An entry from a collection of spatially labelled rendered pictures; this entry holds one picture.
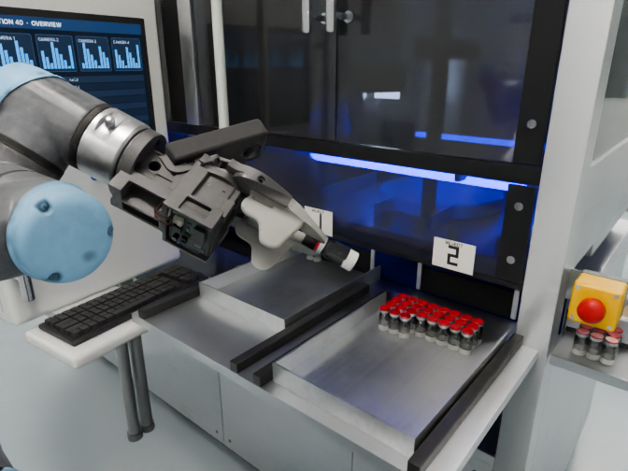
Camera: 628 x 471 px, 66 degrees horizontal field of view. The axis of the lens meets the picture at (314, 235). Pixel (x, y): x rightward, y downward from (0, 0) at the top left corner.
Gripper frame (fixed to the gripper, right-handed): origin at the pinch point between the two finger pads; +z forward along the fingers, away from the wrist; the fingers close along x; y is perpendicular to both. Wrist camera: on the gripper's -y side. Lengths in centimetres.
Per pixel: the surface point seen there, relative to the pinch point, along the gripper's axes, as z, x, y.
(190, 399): -11, -148, -10
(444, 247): 24, -30, -33
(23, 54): -71, -38, -32
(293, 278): 1, -60, -27
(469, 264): 29, -28, -30
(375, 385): 20.3, -31.3, -1.1
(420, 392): 26.7, -28.2, -2.3
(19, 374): -90, -213, 2
